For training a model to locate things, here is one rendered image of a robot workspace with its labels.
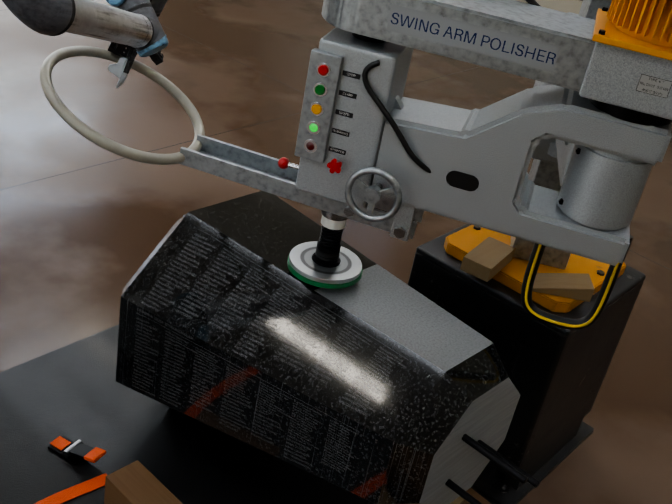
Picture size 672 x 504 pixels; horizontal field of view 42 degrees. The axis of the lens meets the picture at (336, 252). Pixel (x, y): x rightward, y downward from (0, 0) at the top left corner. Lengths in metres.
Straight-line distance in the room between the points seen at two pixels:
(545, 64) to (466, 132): 0.26
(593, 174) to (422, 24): 0.54
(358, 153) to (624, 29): 0.69
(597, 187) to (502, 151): 0.24
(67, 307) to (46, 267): 0.31
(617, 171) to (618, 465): 1.66
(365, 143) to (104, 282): 1.95
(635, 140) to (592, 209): 0.20
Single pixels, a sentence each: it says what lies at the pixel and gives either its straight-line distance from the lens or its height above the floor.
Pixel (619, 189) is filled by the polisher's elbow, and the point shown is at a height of 1.36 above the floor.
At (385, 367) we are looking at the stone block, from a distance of 2.37.
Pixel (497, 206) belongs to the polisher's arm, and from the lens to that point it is 2.26.
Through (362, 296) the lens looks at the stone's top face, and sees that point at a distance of 2.54.
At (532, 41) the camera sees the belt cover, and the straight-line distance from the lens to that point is 2.12.
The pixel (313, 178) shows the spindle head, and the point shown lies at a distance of 2.34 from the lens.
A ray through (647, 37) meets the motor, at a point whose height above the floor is 1.72.
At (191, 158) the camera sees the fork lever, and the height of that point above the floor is 1.10.
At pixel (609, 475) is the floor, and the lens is 3.56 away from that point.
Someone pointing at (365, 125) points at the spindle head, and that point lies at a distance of 2.24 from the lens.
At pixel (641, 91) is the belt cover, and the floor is 1.61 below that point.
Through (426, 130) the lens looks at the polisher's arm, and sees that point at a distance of 2.23.
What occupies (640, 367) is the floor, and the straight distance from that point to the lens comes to 4.23.
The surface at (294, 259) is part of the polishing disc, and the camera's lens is 2.53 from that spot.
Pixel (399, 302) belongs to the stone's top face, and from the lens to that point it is 2.55.
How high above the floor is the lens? 2.17
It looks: 30 degrees down
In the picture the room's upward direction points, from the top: 11 degrees clockwise
